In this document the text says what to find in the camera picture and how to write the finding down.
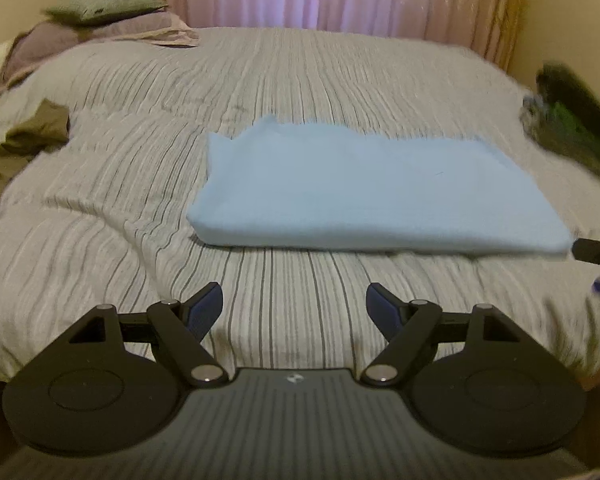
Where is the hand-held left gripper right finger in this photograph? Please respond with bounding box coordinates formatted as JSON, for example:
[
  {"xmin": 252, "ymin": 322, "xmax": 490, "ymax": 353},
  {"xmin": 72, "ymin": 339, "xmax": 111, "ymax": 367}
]
[{"xmin": 361, "ymin": 282, "xmax": 523, "ymax": 388}]

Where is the dark green cloth pile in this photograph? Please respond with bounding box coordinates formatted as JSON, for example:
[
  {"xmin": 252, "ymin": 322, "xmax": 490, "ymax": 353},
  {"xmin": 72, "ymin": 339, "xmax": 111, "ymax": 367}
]
[{"xmin": 522, "ymin": 62, "xmax": 600, "ymax": 178}]

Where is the light blue sweatshirt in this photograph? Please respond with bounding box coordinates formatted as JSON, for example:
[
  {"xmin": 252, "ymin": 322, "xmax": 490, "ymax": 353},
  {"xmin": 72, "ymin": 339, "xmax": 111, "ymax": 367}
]
[{"xmin": 186, "ymin": 115, "xmax": 576, "ymax": 261}]

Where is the olive brown garment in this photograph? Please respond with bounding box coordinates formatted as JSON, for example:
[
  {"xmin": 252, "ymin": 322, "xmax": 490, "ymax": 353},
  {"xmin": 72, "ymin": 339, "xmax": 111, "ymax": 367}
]
[{"xmin": 0, "ymin": 100, "xmax": 71, "ymax": 221}]

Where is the purple pillow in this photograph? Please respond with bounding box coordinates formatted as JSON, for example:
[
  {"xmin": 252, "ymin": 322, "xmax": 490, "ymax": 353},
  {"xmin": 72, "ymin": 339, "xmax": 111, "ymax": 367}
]
[{"xmin": 0, "ymin": 10, "xmax": 201, "ymax": 93}]

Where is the bed with striped cover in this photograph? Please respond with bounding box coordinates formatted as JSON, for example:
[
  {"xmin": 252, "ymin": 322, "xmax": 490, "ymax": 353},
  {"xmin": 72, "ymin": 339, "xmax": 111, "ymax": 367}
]
[{"xmin": 0, "ymin": 27, "xmax": 600, "ymax": 391}]

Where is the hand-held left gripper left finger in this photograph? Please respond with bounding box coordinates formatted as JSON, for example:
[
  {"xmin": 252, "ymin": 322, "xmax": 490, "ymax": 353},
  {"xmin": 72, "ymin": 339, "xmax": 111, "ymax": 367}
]
[{"xmin": 67, "ymin": 281, "xmax": 228, "ymax": 388}]

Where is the green plaid pillow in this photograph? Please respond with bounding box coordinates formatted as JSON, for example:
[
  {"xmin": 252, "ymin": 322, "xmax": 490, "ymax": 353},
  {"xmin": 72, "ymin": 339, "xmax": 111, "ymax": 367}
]
[{"xmin": 45, "ymin": 0, "xmax": 168, "ymax": 26}]

